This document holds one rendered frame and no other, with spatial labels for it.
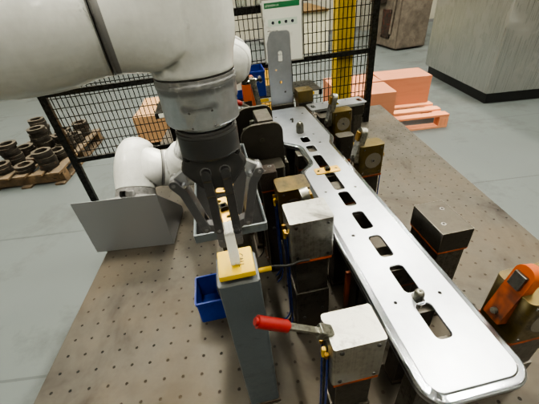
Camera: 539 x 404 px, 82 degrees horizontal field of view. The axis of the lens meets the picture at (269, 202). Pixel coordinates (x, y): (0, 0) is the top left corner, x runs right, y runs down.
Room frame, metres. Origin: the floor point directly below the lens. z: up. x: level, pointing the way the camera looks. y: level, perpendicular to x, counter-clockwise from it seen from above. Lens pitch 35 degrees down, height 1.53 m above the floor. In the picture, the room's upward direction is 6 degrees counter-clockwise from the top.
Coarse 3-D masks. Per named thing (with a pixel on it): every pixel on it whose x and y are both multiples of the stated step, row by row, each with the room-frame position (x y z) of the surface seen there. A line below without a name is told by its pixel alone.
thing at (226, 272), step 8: (240, 248) 0.40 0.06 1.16; (248, 248) 0.39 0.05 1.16; (224, 256) 0.38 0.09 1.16; (240, 256) 0.38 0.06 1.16; (248, 256) 0.38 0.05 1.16; (224, 264) 0.36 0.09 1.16; (240, 264) 0.36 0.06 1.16; (248, 264) 0.36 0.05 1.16; (224, 272) 0.35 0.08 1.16; (232, 272) 0.34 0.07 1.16; (240, 272) 0.34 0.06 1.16; (248, 272) 0.34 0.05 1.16; (224, 280) 0.34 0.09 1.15
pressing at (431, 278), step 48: (288, 144) 1.12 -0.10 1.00; (336, 192) 0.76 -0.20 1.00; (336, 240) 0.56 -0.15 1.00; (384, 240) 0.54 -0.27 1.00; (384, 288) 0.40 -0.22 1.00; (432, 288) 0.39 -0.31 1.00; (432, 336) 0.29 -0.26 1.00; (480, 336) 0.28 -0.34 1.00; (432, 384) 0.21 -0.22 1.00; (480, 384) 0.21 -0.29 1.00
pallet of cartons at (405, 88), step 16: (352, 80) 3.81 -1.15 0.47; (384, 80) 3.69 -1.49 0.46; (400, 80) 3.68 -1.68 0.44; (416, 80) 3.67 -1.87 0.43; (352, 96) 3.24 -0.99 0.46; (384, 96) 3.23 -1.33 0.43; (400, 96) 3.68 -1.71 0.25; (416, 96) 3.67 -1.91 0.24; (400, 112) 3.43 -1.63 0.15; (416, 112) 3.42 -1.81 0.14; (432, 112) 3.33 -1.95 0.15; (416, 128) 3.24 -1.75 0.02
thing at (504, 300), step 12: (528, 264) 0.34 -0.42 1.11; (516, 276) 0.33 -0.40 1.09; (528, 276) 0.32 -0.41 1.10; (504, 288) 0.34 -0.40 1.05; (516, 288) 0.32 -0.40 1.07; (528, 288) 0.31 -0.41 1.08; (492, 300) 0.34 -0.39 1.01; (504, 300) 0.33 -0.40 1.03; (516, 300) 0.31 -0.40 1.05; (492, 312) 0.32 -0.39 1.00; (504, 312) 0.31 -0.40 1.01
